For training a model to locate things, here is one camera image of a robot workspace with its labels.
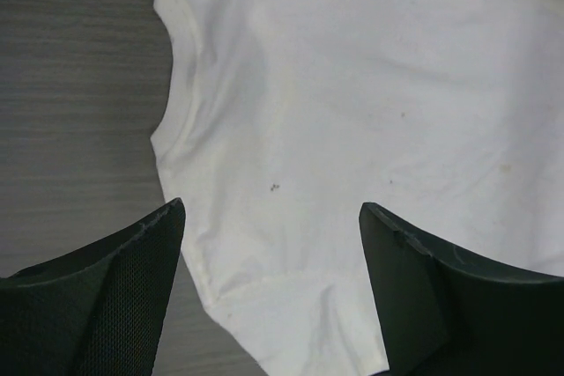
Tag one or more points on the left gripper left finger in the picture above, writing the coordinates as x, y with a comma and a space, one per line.
98, 310

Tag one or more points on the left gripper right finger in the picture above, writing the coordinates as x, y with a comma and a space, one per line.
444, 310

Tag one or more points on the cream white t shirt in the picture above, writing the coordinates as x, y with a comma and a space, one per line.
285, 116

